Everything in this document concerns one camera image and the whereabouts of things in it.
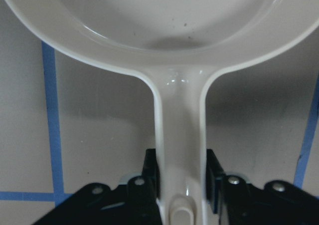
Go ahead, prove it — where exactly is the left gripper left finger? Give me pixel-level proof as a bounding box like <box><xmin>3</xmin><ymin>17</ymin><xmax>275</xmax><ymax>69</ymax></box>
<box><xmin>35</xmin><ymin>149</ymin><xmax>162</xmax><ymax>225</ymax></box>

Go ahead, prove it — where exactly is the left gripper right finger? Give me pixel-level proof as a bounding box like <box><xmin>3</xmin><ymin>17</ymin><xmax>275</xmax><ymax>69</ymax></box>
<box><xmin>206</xmin><ymin>149</ymin><xmax>319</xmax><ymax>225</ymax></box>

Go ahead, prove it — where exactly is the beige plastic dustpan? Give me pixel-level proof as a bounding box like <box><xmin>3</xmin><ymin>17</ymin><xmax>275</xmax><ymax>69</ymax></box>
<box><xmin>5</xmin><ymin>0</ymin><xmax>319</xmax><ymax>225</ymax></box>

